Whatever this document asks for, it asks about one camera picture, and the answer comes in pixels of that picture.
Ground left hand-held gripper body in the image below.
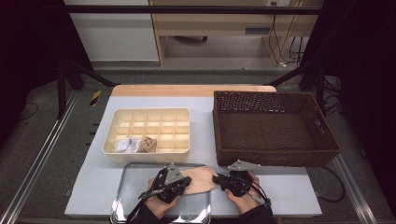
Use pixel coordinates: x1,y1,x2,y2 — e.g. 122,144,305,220
153,162,191,204

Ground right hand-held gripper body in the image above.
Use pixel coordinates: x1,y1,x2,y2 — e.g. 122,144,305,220
222,159,262,198

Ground shiny metal tray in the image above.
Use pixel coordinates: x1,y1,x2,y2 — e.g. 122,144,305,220
110,161,213,224

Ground white sock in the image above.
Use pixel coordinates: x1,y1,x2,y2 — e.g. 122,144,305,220
128,136,142,153
114,138,133,153

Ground cream divided organizer box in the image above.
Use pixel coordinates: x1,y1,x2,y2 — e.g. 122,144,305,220
102,106,191,163

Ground brown wicker basket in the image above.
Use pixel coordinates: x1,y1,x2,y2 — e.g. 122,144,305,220
212,90,343,168

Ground person's right hand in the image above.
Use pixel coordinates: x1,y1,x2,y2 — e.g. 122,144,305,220
224,171,262,215

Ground person's left hand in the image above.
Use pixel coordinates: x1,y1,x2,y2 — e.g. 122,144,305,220
143,177,181,220

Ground yellow black tape strip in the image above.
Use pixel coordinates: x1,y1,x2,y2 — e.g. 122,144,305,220
89,90,103,107

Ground black metal stand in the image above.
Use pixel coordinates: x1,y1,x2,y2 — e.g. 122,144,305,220
56,59,117,119
267,57,328,116

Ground light wooden desk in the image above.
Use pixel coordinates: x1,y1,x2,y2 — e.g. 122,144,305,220
148,0,325,67

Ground white cabinet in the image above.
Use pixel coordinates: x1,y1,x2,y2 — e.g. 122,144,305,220
64,0,160,63

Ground black curtain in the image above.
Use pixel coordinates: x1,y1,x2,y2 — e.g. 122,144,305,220
300,0,396,206
0,0,94,147

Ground black metal crossbar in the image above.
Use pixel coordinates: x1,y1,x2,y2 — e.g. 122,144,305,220
64,5,325,15

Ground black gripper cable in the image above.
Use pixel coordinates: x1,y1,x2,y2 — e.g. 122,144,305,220
125,167,167,224
248,181,274,214

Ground black floor cable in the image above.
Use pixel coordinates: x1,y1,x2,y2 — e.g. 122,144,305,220
15,102,39,123
316,165,346,203

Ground tangled black cables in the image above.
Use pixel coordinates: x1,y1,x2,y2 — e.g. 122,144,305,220
323,76,342,117

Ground aluminium floor rail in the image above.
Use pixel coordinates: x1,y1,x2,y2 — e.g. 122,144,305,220
0,90,80,224
334,154,379,224

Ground black cable bundle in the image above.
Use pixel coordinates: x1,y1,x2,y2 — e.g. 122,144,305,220
289,36,304,63

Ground thin black cable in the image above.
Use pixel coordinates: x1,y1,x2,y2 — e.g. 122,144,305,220
269,4,278,63

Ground yellow cable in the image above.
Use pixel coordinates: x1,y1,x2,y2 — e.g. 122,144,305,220
278,12,297,64

